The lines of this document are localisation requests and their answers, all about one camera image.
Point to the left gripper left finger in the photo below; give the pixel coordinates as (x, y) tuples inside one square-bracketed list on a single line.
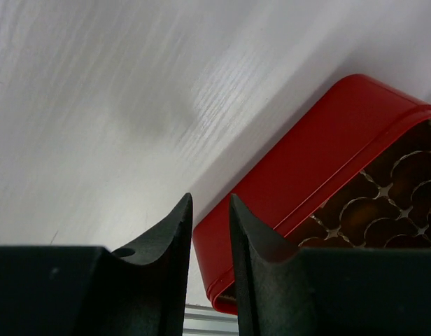
[(137, 289)]

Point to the aluminium front rail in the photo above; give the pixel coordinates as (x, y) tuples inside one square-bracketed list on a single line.
[(199, 320)]

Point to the red chocolate box with insert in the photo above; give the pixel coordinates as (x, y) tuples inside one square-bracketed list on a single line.
[(354, 172)]

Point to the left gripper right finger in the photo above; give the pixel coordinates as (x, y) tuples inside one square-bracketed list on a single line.
[(282, 289)]

